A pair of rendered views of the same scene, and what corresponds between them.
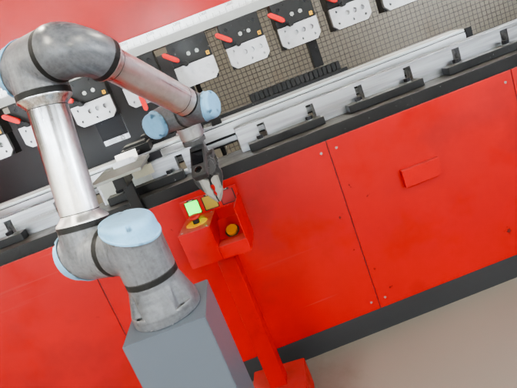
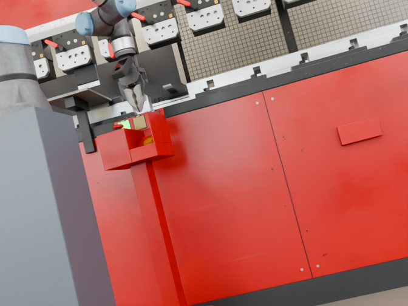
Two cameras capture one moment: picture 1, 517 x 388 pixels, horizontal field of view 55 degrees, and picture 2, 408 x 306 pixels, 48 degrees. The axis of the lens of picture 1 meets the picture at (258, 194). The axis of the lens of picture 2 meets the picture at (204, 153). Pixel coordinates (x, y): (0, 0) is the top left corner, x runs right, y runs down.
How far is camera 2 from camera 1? 0.77 m
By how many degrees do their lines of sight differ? 22
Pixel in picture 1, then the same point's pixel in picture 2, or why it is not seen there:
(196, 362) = (20, 153)
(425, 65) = (373, 38)
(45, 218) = not seen: hidden behind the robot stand
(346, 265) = (276, 222)
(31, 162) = not seen: hidden behind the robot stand
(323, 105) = (269, 68)
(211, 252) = (122, 155)
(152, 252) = (9, 51)
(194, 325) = (23, 113)
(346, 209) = (279, 161)
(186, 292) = (33, 96)
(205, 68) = (166, 28)
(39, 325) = not seen: outside the picture
